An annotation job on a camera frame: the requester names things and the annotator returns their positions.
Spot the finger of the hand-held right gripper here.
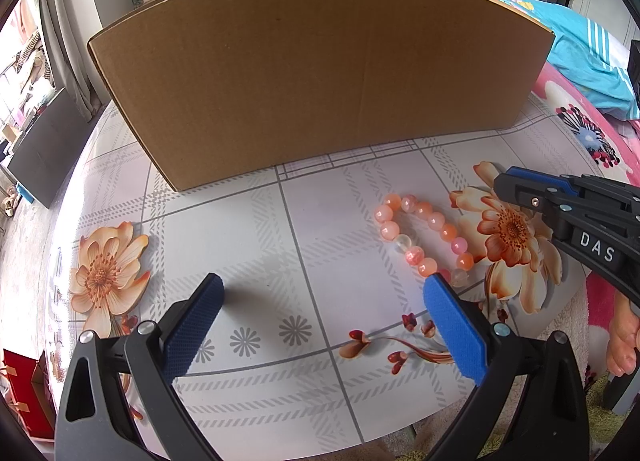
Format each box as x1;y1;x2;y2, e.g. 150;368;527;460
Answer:
491;172;572;238
504;166;639;222

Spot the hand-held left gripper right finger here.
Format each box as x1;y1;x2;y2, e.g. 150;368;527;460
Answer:
421;271;594;461

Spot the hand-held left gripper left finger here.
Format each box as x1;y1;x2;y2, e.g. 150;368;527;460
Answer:
54;272;226;461

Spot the pink orange bead bracelet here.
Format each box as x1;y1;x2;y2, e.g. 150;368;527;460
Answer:
374;193;475;288

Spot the brown cardboard box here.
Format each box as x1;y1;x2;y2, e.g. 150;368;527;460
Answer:
86;0;557;192

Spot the person's right hand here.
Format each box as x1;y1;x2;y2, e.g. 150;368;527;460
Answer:
604;286;640;378

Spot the pink floral blanket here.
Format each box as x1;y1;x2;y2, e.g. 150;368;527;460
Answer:
530;63;640;372

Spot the floral checked tablecloth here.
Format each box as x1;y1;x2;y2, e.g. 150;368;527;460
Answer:
47;91;608;447

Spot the green fluffy cloth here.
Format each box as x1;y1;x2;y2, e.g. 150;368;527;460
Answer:
582;371;617;442

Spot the cyan blanket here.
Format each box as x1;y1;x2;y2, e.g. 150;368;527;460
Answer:
482;0;640;120

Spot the red gift bag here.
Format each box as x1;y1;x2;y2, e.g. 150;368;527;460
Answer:
2;348;56;442

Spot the grey curtain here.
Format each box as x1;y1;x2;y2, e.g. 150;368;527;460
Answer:
37;0;108;124

